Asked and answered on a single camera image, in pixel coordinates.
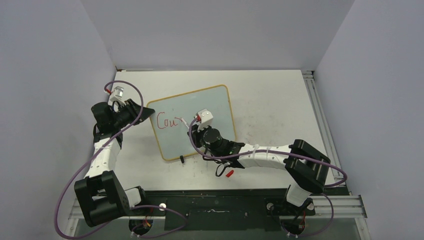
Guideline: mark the red marker cap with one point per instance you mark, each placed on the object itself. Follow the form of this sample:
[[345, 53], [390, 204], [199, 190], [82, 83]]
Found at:
[[230, 173]]

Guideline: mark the aluminium frame rail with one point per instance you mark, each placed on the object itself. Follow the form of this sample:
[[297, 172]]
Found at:
[[270, 108]]

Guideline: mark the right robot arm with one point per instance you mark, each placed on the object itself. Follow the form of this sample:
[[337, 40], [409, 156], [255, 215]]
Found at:
[[307, 166]]

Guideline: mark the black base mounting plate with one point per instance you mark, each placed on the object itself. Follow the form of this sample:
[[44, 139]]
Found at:
[[234, 210]]

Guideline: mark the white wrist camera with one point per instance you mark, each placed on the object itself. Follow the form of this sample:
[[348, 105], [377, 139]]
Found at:
[[117, 94], [204, 118]]

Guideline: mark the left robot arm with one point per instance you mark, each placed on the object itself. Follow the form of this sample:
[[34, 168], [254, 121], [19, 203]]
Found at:
[[100, 194]]

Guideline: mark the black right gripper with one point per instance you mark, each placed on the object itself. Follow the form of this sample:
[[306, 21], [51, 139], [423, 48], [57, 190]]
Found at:
[[195, 135]]

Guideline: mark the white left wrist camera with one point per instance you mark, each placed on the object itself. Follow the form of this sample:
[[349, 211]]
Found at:
[[117, 94]]

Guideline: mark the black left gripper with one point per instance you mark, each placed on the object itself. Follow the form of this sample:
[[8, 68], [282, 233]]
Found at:
[[132, 108]]

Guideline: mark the yellow framed whiteboard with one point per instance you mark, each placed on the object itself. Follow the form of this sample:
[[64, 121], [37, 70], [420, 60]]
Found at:
[[171, 133]]

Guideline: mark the red capped whiteboard marker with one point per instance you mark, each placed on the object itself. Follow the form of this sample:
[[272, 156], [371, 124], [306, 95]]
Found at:
[[185, 123]]

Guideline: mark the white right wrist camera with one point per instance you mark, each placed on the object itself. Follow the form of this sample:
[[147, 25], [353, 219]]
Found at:
[[204, 118]]

